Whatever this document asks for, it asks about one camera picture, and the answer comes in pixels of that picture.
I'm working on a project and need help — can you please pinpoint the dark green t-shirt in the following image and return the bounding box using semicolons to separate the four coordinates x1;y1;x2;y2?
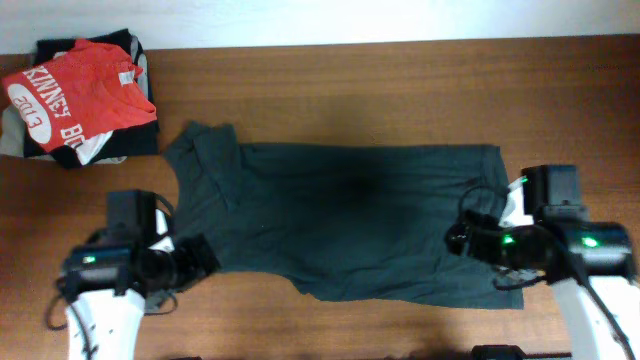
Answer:
164;123;524;310

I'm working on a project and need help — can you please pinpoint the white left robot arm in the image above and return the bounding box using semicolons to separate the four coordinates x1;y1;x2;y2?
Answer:
56;190;220;359

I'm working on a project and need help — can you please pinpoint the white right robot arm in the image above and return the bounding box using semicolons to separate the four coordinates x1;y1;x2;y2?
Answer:
445;164;639;359

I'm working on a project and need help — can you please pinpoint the black folded t-shirt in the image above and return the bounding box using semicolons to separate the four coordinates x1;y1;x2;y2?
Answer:
32;29;160;169

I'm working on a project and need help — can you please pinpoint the white folded t-shirt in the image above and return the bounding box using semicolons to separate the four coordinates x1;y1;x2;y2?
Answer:
75;131;113;165

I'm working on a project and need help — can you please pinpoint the red folded t-shirt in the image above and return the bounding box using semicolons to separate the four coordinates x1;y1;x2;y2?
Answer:
2;39;157;152

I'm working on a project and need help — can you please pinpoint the grey folded t-shirt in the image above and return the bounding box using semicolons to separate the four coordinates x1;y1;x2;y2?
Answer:
1;105;127;165

